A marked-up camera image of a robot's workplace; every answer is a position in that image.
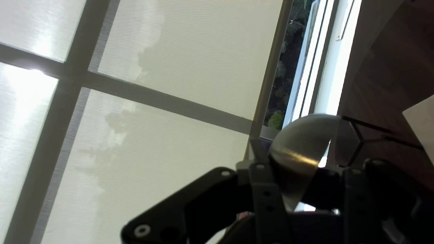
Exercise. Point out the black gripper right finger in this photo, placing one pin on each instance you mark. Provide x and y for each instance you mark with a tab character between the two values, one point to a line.
388	203

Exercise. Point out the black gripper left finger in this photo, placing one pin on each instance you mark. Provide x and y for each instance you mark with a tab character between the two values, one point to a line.
225	203

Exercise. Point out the silver metal dome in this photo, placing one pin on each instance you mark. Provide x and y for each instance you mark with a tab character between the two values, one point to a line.
303	143

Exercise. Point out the cream rectangular box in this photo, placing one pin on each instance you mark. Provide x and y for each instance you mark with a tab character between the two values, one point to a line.
422	123

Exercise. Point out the window frame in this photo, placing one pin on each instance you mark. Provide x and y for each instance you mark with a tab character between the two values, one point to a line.
68	77

